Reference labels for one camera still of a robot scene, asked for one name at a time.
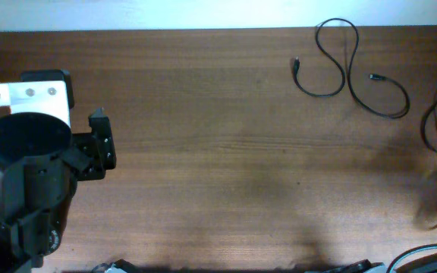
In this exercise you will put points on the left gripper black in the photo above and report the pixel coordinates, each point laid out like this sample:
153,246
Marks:
101,146

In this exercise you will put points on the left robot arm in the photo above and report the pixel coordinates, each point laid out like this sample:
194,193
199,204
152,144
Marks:
41,163

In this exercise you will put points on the left arm base part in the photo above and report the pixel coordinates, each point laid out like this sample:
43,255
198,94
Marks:
120,266

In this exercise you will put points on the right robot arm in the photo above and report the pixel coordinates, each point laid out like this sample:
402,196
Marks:
427,264

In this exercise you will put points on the dark object bottom edge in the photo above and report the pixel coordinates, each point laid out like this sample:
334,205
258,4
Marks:
363,266

